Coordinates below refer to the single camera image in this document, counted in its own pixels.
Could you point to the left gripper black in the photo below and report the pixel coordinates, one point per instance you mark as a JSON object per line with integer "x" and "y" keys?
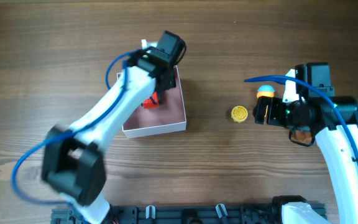
{"x": 170, "y": 83}

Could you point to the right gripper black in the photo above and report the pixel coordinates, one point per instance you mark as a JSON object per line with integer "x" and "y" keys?
{"x": 272, "y": 111}

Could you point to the duck toy blue hat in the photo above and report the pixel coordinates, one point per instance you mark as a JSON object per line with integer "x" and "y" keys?
{"x": 266, "y": 90}

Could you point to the red toy fire truck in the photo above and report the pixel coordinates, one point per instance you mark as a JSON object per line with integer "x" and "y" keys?
{"x": 151, "y": 102}

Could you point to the brown plush toy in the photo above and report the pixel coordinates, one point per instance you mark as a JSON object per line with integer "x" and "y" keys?
{"x": 302, "y": 137}

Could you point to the yellow round wheel toy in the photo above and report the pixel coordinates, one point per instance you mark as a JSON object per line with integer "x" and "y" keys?
{"x": 239, "y": 114}

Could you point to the white box pink interior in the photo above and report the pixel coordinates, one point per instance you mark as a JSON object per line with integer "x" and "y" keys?
{"x": 169, "y": 117}

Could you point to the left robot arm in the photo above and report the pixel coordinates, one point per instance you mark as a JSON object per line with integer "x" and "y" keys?
{"x": 73, "y": 163}

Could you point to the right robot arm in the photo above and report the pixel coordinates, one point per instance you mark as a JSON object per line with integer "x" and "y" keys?
{"x": 309, "y": 105}

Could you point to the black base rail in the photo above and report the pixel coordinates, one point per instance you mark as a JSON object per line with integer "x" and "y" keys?
{"x": 253, "y": 213}

